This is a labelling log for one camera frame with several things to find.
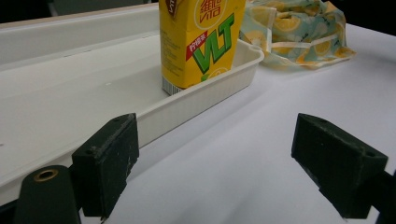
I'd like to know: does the white plastic tray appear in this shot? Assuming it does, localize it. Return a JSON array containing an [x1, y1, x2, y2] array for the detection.
[[0, 4, 265, 206]]

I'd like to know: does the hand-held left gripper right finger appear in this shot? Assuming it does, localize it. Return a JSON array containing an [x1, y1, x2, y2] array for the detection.
[[290, 112, 389, 219]]

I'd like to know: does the white table sheet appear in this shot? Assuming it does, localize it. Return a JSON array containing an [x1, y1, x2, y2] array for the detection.
[[78, 22, 396, 224]]

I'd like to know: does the yellow drink carton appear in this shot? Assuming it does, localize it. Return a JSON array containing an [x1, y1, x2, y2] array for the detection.
[[158, 0, 247, 96]]

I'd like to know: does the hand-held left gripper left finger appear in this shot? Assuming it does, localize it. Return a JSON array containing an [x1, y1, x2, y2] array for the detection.
[[71, 112, 140, 219]]

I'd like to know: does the lemon print cloth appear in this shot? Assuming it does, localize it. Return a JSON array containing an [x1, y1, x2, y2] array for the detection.
[[239, 0, 358, 70]]

